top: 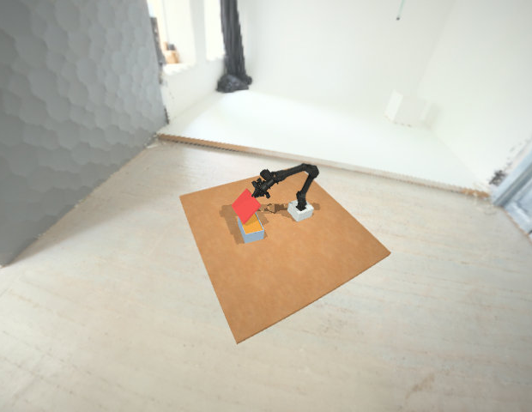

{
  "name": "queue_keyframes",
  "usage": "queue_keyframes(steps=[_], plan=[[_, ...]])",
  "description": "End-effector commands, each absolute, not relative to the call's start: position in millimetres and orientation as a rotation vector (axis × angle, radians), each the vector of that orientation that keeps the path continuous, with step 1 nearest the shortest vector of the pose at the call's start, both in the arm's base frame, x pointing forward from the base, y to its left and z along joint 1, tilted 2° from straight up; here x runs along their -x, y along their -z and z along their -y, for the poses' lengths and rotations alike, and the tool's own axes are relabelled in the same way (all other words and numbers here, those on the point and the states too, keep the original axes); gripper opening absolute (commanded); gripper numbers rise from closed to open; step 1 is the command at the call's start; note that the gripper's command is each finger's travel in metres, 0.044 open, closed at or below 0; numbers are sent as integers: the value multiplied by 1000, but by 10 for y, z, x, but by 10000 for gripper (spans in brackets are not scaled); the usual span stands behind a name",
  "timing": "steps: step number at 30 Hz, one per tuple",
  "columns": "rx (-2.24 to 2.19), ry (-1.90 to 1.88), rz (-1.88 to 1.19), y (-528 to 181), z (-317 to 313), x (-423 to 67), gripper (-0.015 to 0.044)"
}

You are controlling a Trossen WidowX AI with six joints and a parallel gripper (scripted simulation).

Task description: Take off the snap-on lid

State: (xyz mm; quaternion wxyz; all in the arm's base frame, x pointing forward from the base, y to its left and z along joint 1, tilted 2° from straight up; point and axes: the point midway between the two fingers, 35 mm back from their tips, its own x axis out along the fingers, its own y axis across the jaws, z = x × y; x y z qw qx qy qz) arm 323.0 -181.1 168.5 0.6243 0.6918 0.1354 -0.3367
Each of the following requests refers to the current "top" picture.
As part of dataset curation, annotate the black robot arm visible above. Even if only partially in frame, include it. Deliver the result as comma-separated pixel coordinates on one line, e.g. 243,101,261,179
260,163,319,211

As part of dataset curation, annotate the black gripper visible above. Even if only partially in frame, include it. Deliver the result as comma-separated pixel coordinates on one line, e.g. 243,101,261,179
251,180,271,199

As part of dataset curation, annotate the red lid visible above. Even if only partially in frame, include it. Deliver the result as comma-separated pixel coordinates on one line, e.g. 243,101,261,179
231,189,262,224

